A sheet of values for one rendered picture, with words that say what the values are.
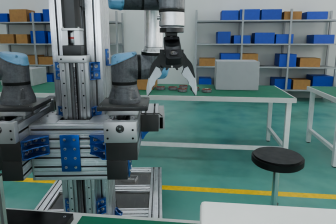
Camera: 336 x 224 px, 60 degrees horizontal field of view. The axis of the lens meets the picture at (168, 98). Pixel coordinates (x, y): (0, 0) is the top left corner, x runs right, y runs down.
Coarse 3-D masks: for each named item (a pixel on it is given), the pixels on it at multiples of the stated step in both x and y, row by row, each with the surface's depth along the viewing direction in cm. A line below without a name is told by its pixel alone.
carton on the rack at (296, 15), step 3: (282, 12) 632; (285, 12) 619; (288, 12) 619; (294, 12) 617; (297, 12) 616; (300, 12) 616; (282, 15) 632; (285, 15) 620; (288, 15) 620; (294, 15) 618; (297, 15) 617; (300, 15) 617; (282, 18) 631; (285, 18) 622; (288, 18) 621; (294, 18) 619; (297, 18) 619; (300, 18) 618
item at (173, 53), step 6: (174, 36) 84; (168, 42) 81; (174, 42) 81; (168, 48) 79; (174, 48) 79; (180, 48) 79; (168, 54) 76; (174, 54) 76; (180, 54) 76; (168, 60) 76; (174, 60) 76; (180, 60) 76
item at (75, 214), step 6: (36, 210) 99; (42, 210) 99; (48, 210) 99; (78, 216) 96; (96, 216) 96; (102, 216) 96; (108, 216) 96; (114, 216) 96; (120, 216) 96; (126, 216) 96; (132, 216) 96; (138, 216) 96; (72, 222) 93; (186, 222) 93; (192, 222) 93; (198, 222) 93
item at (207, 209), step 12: (204, 204) 20; (216, 204) 20; (228, 204) 20; (240, 204) 20; (252, 204) 20; (204, 216) 18; (216, 216) 18; (228, 216) 18; (240, 216) 18; (252, 216) 18; (264, 216) 18; (276, 216) 18; (288, 216) 18; (300, 216) 18; (312, 216) 18; (324, 216) 18
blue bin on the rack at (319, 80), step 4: (308, 76) 662; (312, 76) 638; (316, 76) 635; (320, 76) 634; (324, 76) 633; (328, 76) 632; (332, 76) 631; (312, 80) 638; (316, 80) 636; (320, 80) 635; (324, 80) 634; (328, 80) 633; (332, 80) 632; (312, 84) 639; (316, 84) 638; (320, 84) 637; (324, 84) 636; (328, 84) 635
